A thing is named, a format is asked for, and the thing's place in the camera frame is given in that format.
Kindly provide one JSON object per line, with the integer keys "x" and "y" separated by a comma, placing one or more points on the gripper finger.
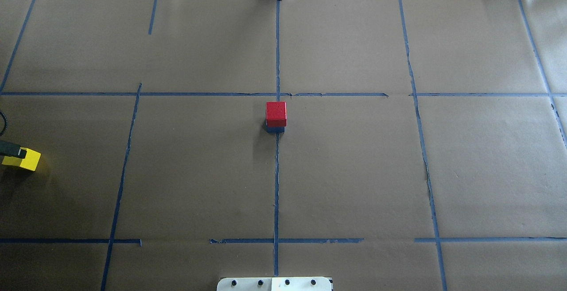
{"x": 12, "y": 150}

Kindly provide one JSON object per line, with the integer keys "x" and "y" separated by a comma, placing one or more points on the yellow block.
{"x": 29, "y": 161}

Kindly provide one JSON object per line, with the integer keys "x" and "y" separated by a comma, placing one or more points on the blue block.
{"x": 274, "y": 129}

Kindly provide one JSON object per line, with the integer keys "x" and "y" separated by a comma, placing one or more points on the red block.
{"x": 276, "y": 114}

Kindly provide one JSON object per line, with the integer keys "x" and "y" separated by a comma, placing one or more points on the white pedestal column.
{"x": 309, "y": 283}

